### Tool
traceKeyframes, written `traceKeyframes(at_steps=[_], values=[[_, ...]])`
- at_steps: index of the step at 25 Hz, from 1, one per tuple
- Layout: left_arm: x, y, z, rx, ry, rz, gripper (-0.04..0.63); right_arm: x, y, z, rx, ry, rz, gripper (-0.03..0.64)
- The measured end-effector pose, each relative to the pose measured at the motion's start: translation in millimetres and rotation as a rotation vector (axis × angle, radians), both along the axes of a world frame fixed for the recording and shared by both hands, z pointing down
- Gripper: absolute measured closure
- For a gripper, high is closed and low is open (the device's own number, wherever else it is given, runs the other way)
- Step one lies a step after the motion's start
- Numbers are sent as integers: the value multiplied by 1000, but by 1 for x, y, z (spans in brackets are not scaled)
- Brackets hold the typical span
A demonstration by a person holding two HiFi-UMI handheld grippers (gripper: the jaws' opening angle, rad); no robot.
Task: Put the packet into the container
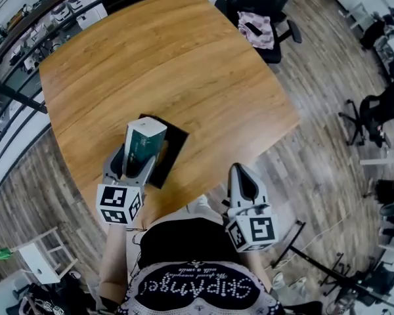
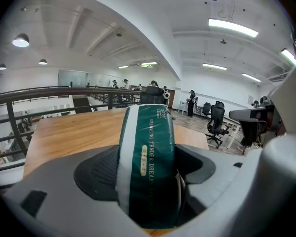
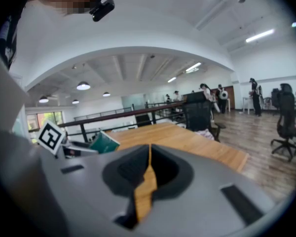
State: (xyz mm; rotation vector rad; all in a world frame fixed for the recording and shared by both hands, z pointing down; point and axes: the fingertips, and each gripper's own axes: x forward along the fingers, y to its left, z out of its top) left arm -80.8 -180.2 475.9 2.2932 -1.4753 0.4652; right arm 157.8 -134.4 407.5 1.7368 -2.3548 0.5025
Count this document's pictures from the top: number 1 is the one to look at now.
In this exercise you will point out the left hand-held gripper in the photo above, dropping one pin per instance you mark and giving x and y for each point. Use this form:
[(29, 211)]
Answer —
[(113, 197)]

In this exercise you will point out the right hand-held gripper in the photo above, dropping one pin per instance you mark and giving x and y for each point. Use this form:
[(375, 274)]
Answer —
[(262, 230)]

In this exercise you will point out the green and white box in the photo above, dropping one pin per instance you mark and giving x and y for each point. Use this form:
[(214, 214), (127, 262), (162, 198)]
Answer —
[(142, 143)]

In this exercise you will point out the person's left forearm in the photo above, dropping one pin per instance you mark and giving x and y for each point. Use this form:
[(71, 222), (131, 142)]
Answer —
[(113, 261)]

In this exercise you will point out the person's right forearm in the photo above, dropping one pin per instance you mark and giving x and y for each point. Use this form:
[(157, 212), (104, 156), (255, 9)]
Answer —
[(254, 267)]

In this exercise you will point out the black wearable device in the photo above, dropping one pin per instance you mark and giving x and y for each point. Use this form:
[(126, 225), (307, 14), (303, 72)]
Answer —
[(226, 208)]

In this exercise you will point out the beige trousers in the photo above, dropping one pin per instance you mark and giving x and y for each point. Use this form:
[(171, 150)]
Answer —
[(193, 208)]

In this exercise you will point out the black skirt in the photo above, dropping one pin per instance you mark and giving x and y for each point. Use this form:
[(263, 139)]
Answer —
[(187, 238)]

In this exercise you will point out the black metal stand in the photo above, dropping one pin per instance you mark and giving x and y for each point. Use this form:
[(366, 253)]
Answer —
[(315, 264)]

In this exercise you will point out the black white patterned shirt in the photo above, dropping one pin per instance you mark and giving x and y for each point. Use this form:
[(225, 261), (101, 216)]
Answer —
[(197, 294)]

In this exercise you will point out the wooden table with white legs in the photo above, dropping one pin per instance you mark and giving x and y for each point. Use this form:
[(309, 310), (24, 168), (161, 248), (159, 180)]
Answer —
[(151, 51)]

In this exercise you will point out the white stool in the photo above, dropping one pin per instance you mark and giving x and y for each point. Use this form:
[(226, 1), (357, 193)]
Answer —
[(41, 264)]

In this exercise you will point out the black metal railing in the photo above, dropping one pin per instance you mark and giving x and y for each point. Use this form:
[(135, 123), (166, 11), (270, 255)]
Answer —
[(16, 95)]

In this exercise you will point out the green object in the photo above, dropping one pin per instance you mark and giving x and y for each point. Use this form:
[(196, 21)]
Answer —
[(1, 254)]

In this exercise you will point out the pink checked cloth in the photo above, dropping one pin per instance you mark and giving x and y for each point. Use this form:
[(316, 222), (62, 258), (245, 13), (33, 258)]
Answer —
[(264, 39)]

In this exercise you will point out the black phone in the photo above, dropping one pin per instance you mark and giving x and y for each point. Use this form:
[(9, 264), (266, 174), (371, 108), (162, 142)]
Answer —
[(253, 28)]

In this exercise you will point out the white appliance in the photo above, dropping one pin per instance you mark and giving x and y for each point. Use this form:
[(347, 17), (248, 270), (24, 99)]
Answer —
[(60, 13), (75, 2)]

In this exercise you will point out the white side table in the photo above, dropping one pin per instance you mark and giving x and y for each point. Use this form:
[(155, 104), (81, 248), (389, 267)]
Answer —
[(358, 13)]

